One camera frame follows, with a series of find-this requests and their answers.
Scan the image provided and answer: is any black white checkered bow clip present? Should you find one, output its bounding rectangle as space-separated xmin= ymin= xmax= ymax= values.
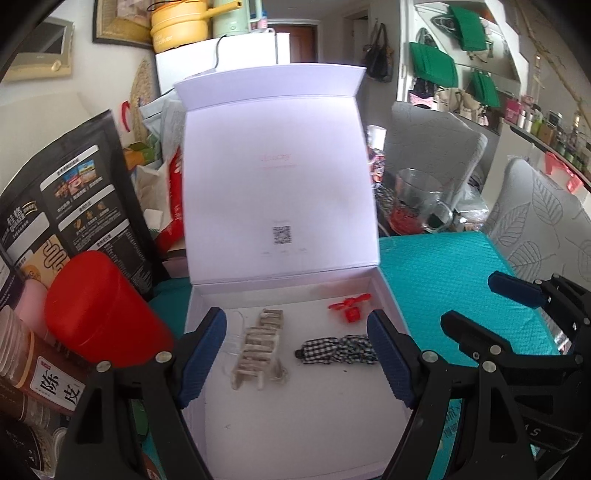
xmin=295 ymin=335 xmax=377 ymax=366

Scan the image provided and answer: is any pink plastic bag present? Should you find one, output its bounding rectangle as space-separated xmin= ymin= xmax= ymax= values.
xmin=545 ymin=152 xmax=583 ymax=195

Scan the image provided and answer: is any pink packet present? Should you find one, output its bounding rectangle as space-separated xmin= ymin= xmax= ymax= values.
xmin=21 ymin=279 xmax=61 ymax=337

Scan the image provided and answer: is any yellow pot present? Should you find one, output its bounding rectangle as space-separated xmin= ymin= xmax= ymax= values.
xmin=150 ymin=0 xmax=243 ymax=52

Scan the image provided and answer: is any black printed pouch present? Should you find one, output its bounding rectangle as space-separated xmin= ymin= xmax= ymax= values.
xmin=0 ymin=110 xmax=155 ymax=301

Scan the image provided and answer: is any black power cable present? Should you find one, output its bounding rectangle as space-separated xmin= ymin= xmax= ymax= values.
xmin=213 ymin=28 xmax=278 ymax=71

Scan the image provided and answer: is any dark hanging handbag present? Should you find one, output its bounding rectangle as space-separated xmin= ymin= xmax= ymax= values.
xmin=362 ymin=23 xmax=393 ymax=84

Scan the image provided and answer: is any clear plastic hair clip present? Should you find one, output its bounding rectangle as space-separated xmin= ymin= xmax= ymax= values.
xmin=225 ymin=310 xmax=291 ymax=385

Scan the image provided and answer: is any white label spice jar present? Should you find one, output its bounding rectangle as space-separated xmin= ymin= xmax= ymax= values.
xmin=0 ymin=305 xmax=88 ymax=423

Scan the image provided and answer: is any red canister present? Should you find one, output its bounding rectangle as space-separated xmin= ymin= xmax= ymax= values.
xmin=45 ymin=250 xmax=175 ymax=367

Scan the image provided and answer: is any brown door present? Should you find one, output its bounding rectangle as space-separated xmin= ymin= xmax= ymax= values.
xmin=265 ymin=21 xmax=319 ymax=65

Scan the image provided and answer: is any white gift box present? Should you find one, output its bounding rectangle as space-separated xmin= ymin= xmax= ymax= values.
xmin=173 ymin=64 xmax=419 ymax=480

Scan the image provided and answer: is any beige wall intercom panel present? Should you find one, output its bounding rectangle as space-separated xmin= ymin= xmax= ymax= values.
xmin=0 ymin=17 xmax=75 ymax=84

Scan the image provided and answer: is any green electric kettle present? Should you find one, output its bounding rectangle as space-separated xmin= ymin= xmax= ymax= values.
xmin=210 ymin=0 xmax=252 ymax=38

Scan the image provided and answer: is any beige hair claw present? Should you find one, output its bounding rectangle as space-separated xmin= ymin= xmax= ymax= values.
xmin=231 ymin=308 xmax=283 ymax=391

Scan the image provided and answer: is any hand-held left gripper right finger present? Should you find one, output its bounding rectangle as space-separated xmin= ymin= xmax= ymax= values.
xmin=367 ymin=309 xmax=539 ymax=480

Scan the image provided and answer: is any green tote bag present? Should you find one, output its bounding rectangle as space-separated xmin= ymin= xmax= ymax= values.
xmin=470 ymin=71 xmax=502 ymax=108
xmin=410 ymin=42 xmax=459 ymax=88

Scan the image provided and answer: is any red propeller hair clip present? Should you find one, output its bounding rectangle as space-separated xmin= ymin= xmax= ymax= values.
xmin=328 ymin=295 xmax=372 ymax=324

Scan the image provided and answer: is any gold picture frame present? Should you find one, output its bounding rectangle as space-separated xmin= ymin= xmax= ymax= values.
xmin=92 ymin=0 xmax=155 ymax=49

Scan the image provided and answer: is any woven straw fan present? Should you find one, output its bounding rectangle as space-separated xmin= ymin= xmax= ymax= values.
xmin=129 ymin=58 xmax=160 ymax=134

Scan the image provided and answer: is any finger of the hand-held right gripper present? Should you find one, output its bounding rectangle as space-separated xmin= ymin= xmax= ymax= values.
xmin=488 ymin=270 xmax=591 ymax=352
xmin=441 ymin=311 xmax=585 ymax=372

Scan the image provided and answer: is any grey leaf pattern chair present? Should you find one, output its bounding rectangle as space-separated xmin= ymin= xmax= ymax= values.
xmin=482 ymin=157 xmax=591 ymax=287
xmin=383 ymin=102 xmax=489 ymax=199

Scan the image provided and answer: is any bean jar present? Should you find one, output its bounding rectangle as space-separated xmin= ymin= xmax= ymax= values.
xmin=0 ymin=406 xmax=70 ymax=480

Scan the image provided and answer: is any red and white packet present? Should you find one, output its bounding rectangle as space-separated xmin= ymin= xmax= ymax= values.
xmin=157 ymin=148 xmax=185 ymax=252

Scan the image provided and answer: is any row of cosmetic bottles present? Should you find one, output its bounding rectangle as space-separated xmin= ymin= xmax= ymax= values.
xmin=505 ymin=95 xmax=591 ymax=181

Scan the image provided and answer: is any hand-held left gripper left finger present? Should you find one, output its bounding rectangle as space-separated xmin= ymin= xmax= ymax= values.
xmin=55 ymin=307 xmax=228 ymax=480

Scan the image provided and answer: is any glass mug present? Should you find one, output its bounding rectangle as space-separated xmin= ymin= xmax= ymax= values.
xmin=385 ymin=168 xmax=455 ymax=236

